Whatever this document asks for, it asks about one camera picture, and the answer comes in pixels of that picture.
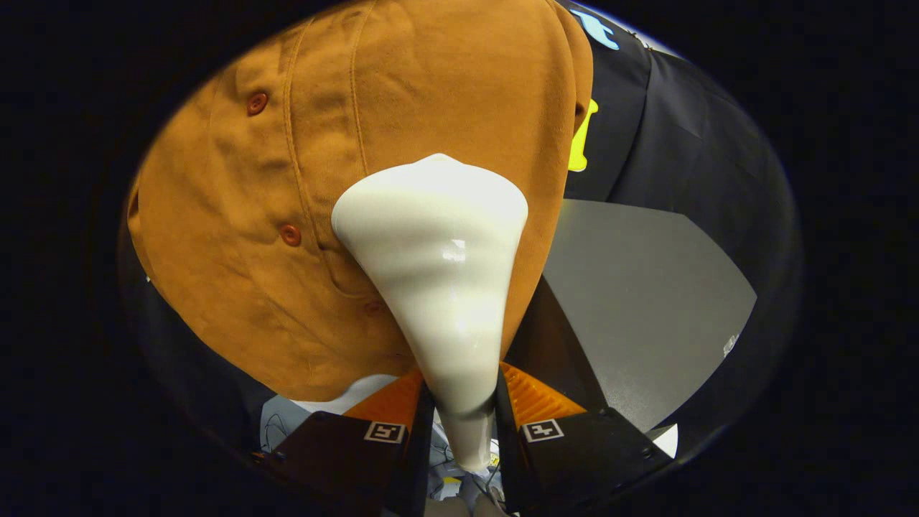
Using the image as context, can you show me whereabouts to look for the white garment steamer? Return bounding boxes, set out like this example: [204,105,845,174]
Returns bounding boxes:
[331,153,529,473]

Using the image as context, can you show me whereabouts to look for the black backdrop cloth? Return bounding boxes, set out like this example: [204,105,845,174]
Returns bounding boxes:
[118,0,801,460]

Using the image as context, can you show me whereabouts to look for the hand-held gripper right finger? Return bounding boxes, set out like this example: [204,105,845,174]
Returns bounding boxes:
[494,361,672,514]

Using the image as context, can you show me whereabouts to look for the white mannequin torso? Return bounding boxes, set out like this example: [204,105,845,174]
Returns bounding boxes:
[294,373,399,416]

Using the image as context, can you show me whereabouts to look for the grey side table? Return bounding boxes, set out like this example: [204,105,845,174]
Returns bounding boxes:
[542,199,758,433]

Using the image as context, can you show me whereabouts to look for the orange-brown button shirt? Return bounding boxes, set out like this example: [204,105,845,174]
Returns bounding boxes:
[128,0,595,403]

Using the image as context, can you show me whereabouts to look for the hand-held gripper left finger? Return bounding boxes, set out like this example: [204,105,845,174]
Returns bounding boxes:
[262,368,436,517]

